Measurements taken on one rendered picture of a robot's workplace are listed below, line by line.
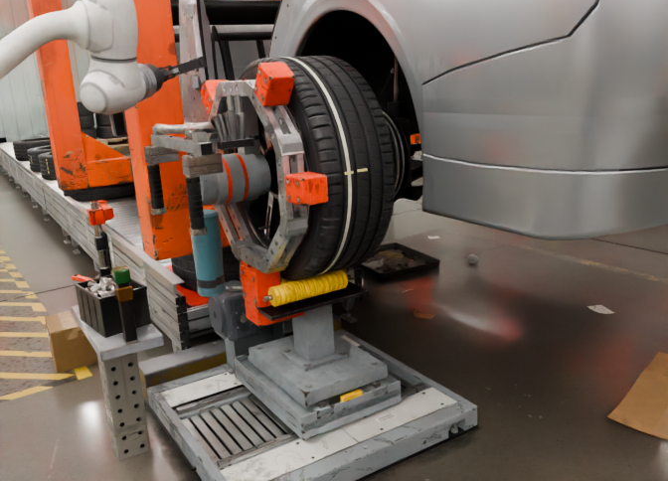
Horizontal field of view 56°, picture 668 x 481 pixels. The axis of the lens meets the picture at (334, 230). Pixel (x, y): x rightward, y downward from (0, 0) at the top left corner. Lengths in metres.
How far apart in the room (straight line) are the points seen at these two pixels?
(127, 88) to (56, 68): 2.58
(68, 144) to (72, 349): 1.65
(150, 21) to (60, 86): 1.94
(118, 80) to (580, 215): 1.05
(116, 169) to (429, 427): 2.82
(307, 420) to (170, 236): 0.82
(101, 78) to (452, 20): 0.82
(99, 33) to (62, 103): 2.62
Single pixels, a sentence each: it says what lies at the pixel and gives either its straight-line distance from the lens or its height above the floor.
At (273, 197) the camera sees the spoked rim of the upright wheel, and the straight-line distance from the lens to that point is 1.92.
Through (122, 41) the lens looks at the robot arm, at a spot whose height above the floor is 1.22.
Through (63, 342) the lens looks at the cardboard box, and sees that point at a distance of 2.82.
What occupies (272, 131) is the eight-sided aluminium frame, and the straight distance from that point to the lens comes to 1.63.
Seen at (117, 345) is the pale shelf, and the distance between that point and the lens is 1.81.
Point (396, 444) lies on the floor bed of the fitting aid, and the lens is 1.94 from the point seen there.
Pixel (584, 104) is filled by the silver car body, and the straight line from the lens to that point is 1.37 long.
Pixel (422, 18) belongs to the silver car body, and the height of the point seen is 1.25.
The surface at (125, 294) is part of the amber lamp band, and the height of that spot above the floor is 0.59.
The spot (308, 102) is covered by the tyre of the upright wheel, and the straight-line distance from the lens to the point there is 1.64.
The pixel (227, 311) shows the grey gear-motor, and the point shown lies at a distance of 2.21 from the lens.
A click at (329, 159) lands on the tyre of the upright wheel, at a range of 1.60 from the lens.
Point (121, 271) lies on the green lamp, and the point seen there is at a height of 0.65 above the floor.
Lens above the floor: 1.13
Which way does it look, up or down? 14 degrees down
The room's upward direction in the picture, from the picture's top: 3 degrees counter-clockwise
